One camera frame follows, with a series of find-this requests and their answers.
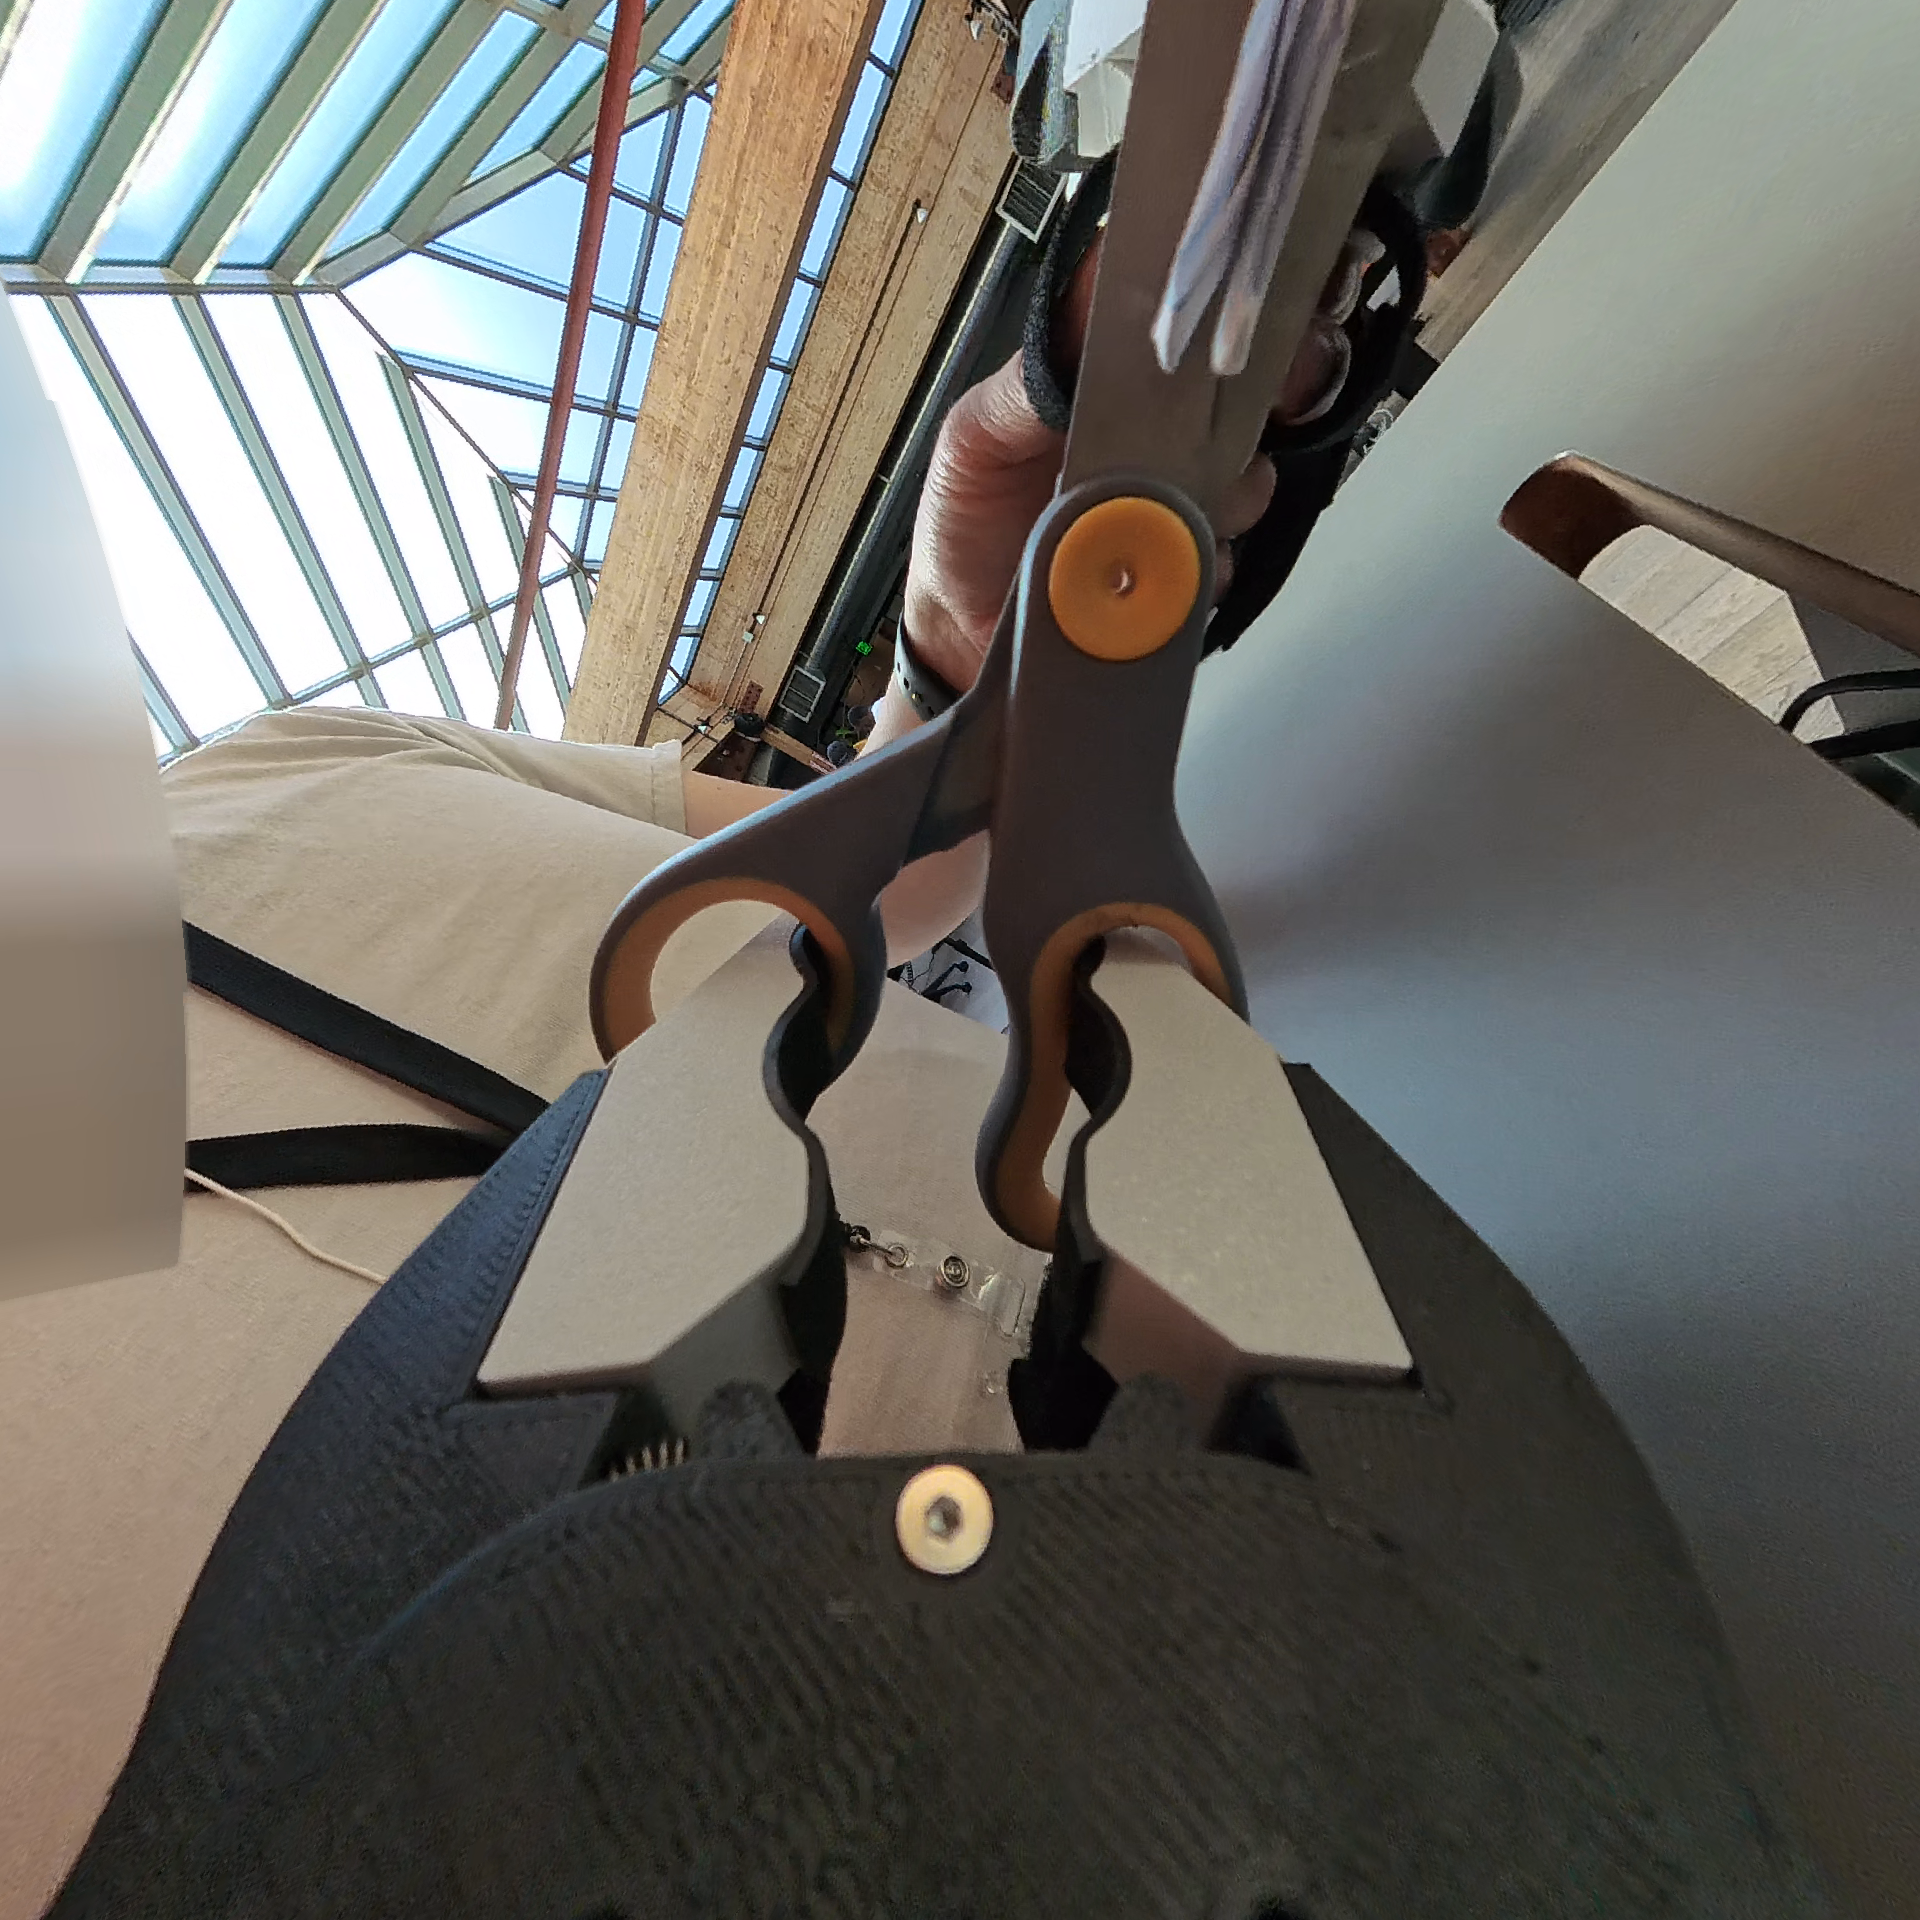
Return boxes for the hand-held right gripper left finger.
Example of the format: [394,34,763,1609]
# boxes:
[477,927,845,1452]

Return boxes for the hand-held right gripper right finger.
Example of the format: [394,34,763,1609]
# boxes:
[1013,941,1417,1452]

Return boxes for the lined paper piece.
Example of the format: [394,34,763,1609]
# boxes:
[1151,0,1360,380]

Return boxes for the grey orange-handled scissors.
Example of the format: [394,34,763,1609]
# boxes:
[590,0,1449,1256]

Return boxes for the person's left hand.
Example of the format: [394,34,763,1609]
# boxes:
[903,359,1086,706]

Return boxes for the badge holder with metal clip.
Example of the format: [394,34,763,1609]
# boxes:
[835,1222,1052,1412]

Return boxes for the black smartwatch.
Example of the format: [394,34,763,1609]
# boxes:
[894,617,964,725]

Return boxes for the wooden roof beam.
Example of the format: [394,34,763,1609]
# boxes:
[561,0,1052,751]

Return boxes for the glass skylight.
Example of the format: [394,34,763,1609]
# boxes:
[0,0,926,758]

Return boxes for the red pipe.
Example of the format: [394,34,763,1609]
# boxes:
[492,0,651,735]

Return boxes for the black lanyard strap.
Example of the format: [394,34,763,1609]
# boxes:
[180,920,554,1196]

